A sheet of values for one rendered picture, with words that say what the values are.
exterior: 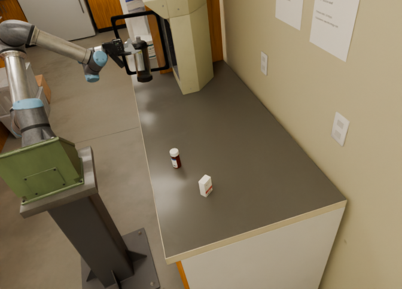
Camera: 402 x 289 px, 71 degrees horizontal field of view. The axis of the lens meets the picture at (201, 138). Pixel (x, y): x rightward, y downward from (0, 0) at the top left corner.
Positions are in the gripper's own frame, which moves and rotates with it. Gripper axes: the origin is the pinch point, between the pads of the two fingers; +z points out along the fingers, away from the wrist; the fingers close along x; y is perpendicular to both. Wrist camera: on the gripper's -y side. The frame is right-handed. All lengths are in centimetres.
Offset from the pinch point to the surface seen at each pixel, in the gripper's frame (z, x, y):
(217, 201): 14, -101, -30
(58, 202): -51, -76, -32
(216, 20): 56, 23, 0
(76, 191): -43, -74, -30
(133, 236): -39, -38, -123
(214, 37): 54, 23, -11
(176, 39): 21.1, -13.9, 5.7
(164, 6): 17.8, -14.0, 23.5
